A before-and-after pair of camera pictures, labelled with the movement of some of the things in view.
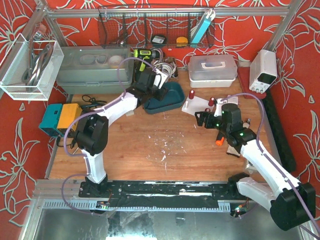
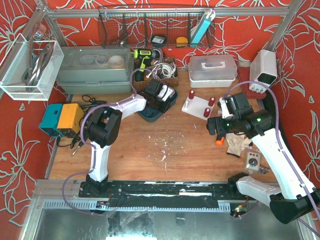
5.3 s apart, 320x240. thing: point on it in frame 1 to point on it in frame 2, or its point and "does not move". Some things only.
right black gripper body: x=206 y=119 to x=211 y=126
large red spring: x=191 y=94 does not move
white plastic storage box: x=212 y=71 does not move
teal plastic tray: x=174 y=97 to x=150 y=114
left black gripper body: x=155 y=90 to x=163 y=103
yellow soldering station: x=70 y=113 does not move
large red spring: x=211 y=101 does not move
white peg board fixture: x=193 y=105 does not move
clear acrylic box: x=28 y=70 does not move
